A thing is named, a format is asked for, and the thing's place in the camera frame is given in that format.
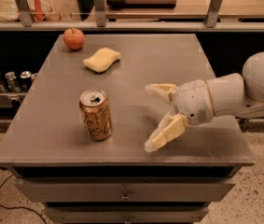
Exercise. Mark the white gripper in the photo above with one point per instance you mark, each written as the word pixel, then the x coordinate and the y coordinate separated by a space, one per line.
pixel 192 102

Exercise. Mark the orange soda can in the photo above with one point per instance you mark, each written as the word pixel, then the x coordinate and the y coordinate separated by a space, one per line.
pixel 95 110

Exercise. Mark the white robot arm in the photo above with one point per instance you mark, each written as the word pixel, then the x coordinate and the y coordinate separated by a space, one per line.
pixel 239 95

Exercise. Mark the red can on shelf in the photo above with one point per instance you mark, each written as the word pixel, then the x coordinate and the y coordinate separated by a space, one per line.
pixel 33 77

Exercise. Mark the dark can on shelf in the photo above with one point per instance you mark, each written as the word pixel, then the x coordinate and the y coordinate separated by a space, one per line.
pixel 26 81

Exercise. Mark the green silver can on shelf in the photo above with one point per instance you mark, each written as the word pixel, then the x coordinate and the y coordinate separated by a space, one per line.
pixel 12 81

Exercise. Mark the yellow sponge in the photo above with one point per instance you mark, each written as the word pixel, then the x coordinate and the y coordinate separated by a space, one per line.
pixel 102 59

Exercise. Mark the grey drawer cabinet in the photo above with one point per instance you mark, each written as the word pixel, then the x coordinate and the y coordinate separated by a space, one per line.
pixel 47 140

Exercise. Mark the red apple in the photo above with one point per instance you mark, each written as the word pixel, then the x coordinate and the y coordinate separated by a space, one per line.
pixel 73 38

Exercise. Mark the lower drawer with knob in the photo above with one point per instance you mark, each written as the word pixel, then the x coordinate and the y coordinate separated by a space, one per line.
pixel 126 215

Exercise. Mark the drawer with knob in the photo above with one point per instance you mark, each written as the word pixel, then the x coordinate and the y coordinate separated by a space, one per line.
pixel 195 190
pixel 126 215

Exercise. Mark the upper drawer with knob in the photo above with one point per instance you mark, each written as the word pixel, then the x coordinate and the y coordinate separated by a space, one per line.
pixel 195 190

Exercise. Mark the white plastic bag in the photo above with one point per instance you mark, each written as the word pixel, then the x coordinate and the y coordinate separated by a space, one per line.
pixel 9 10

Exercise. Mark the grey right bracket post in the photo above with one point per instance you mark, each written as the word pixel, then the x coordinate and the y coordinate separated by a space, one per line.
pixel 212 13

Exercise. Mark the grey bracket post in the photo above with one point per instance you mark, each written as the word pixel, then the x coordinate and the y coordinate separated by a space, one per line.
pixel 26 18
pixel 212 13
pixel 100 13

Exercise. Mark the grey middle bracket post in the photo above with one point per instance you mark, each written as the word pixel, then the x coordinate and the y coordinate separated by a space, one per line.
pixel 100 13

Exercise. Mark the grey left bracket post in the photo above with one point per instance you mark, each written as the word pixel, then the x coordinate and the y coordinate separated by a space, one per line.
pixel 26 18

